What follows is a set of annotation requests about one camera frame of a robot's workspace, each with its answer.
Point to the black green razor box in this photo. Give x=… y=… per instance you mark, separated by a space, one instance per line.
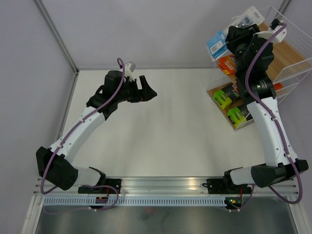
x=226 y=96
x=239 y=116

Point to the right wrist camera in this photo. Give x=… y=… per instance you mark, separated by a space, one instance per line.
x=277 y=30

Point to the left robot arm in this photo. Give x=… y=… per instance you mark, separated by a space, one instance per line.
x=55 y=162

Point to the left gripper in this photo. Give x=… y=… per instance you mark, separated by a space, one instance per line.
x=144 y=94

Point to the white Gillette razor pack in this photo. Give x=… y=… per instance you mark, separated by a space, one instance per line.
x=217 y=45

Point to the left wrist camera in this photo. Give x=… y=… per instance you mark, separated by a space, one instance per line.
x=129 y=68

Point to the white wire wooden shelf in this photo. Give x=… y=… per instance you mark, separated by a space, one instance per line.
x=292 y=63

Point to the aluminium corner frame post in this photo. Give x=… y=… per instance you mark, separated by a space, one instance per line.
x=57 y=37

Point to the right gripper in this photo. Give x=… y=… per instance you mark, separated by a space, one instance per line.
x=236 y=34

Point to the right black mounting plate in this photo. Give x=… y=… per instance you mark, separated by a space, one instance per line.
x=217 y=186

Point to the black mounting plate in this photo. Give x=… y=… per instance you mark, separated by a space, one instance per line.
x=102 y=187
x=217 y=186

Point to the white slotted cable duct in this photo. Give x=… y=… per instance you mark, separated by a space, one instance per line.
x=139 y=201

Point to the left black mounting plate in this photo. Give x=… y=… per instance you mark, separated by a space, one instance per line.
x=102 y=187

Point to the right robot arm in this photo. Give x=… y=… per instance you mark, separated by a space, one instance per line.
x=257 y=91

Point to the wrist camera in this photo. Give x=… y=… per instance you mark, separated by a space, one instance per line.
x=277 y=30
x=129 y=68

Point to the orange razor box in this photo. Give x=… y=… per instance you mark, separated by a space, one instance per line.
x=227 y=64
x=278 y=86

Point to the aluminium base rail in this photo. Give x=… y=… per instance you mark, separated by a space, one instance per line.
x=180 y=186

